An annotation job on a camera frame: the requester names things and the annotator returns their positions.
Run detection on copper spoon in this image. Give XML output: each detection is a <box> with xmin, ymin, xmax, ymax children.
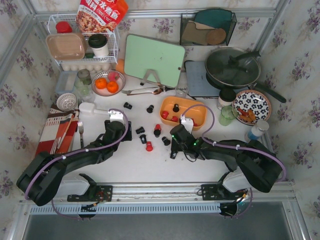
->
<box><xmin>127</xmin><ymin>88</ymin><xmax>163</xmax><ymax>96</ymax></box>

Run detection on red striped cloth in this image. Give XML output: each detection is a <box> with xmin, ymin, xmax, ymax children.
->
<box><xmin>35</xmin><ymin>104</ymin><xmax>79</xmax><ymax>154</ymax></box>

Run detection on pink fruit bowl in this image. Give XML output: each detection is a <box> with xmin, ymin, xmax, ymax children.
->
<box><xmin>91</xmin><ymin>70</ymin><xmax>126</xmax><ymax>97</ymax></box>

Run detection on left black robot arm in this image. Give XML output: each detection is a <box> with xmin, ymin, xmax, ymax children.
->
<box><xmin>16</xmin><ymin>120</ymin><xmax>131</xmax><ymax>207</ymax></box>

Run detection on grey induction cooker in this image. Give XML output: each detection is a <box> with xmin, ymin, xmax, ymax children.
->
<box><xmin>184</xmin><ymin>60</ymin><xmax>220</xmax><ymax>98</ymax></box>

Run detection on wooden chopsticks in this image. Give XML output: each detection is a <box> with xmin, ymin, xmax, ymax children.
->
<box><xmin>50</xmin><ymin>111</ymin><xmax>75</xmax><ymax>154</ymax></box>

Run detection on egg tray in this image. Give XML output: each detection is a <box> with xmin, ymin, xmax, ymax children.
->
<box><xmin>61</xmin><ymin>63</ymin><xmax>113</xmax><ymax>73</ymax></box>

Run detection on pale green glass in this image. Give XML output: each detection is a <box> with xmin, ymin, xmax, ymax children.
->
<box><xmin>74</xmin><ymin>79</ymin><xmax>96</xmax><ymax>103</ymax></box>

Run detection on aluminium rail base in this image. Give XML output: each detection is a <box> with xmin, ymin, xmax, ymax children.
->
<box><xmin>16</xmin><ymin>182</ymin><xmax>295</xmax><ymax>221</ymax></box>

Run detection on metal cutting board stand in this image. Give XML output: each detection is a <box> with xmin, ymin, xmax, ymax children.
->
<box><xmin>140</xmin><ymin>69</ymin><xmax>162</xmax><ymax>87</ymax></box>

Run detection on right camera mount white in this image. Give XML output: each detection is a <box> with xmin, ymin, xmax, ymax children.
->
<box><xmin>180</xmin><ymin>115</ymin><xmax>194</xmax><ymax>134</ymax></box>

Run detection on white round strainer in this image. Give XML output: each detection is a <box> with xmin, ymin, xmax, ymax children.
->
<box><xmin>56</xmin><ymin>93</ymin><xmax>77</xmax><ymax>112</ymax></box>

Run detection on grey tinted glass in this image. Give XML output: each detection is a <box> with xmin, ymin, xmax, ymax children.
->
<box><xmin>77</xmin><ymin>69</ymin><xmax>92</xmax><ymax>85</ymax></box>

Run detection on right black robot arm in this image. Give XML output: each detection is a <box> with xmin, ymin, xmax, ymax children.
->
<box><xmin>170</xmin><ymin>124</ymin><xmax>286</xmax><ymax>193</ymax></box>

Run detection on fried food pieces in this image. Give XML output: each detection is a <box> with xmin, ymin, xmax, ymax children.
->
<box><xmin>237</xmin><ymin>108</ymin><xmax>257</xmax><ymax>123</ymax></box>

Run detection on camera mount white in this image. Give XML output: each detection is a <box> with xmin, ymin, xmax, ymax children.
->
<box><xmin>108</xmin><ymin>110</ymin><xmax>125</xmax><ymax>124</ymax></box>
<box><xmin>180</xmin><ymin>115</ymin><xmax>194</xmax><ymax>134</ymax></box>

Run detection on orange plastic storage basket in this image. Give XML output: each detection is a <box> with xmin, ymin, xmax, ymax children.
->
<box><xmin>159</xmin><ymin>96</ymin><xmax>207</xmax><ymax>131</ymax></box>

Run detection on left camera mount white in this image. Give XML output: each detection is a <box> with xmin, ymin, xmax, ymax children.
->
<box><xmin>108</xmin><ymin>110</ymin><xmax>125</xmax><ymax>124</ymax></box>

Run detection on orange tangerine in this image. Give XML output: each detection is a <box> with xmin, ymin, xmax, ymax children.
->
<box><xmin>95</xmin><ymin>77</ymin><xmax>108</xmax><ymax>90</ymax></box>
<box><xmin>106</xmin><ymin>81</ymin><xmax>119</xmax><ymax>94</ymax></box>

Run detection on black capsule numbered four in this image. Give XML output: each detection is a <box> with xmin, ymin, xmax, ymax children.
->
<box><xmin>139</xmin><ymin>134</ymin><xmax>147</xmax><ymax>144</ymax></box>
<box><xmin>170</xmin><ymin>151</ymin><xmax>177</xmax><ymax>160</ymax></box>

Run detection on pink peach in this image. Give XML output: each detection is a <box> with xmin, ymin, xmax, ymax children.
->
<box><xmin>107</xmin><ymin>70</ymin><xmax>120</xmax><ymax>82</ymax></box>

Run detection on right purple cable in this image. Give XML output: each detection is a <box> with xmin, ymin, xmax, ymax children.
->
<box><xmin>180</xmin><ymin>104</ymin><xmax>288</xmax><ymax>182</ymax></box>

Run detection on jar with black lid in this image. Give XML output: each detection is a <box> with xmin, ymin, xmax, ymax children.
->
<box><xmin>217</xmin><ymin>87</ymin><xmax>237</xmax><ymax>110</ymax></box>

